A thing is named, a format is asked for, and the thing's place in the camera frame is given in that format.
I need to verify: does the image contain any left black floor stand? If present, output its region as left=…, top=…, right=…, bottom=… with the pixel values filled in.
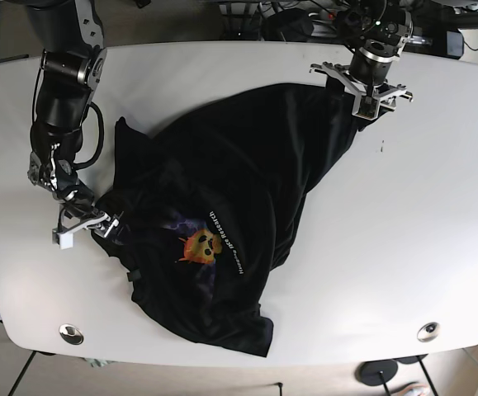
left=355, top=360, right=398, bottom=396

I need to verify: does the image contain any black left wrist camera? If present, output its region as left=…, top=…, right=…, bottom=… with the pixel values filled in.
left=352, top=95, right=380, bottom=120

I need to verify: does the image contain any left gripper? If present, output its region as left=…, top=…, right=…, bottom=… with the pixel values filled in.
left=310, top=47, right=414, bottom=108

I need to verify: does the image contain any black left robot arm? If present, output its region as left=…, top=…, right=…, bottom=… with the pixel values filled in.
left=310, top=1, right=414, bottom=120

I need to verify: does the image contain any right black floor stand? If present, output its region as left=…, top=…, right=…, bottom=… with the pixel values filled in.
left=395, top=355, right=438, bottom=396

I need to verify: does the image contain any black printed T-shirt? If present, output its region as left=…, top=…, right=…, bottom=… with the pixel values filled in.
left=97, top=80, right=367, bottom=357

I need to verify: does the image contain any black floor stand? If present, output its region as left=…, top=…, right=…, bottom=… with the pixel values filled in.
left=355, top=360, right=398, bottom=396
left=395, top=355, right=438, bottom=396

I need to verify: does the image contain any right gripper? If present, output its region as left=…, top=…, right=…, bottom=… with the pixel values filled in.
left=52, top=193, right=124, bottom=250

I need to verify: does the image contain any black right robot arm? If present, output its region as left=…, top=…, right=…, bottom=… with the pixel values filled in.
left=23, top=0, right=120, bottom=249

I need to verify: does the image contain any table cable grommet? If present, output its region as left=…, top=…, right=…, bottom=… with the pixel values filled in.
left=417, top=322, right=441, bottom=343
left=59, top=323, right=84, bottom=346

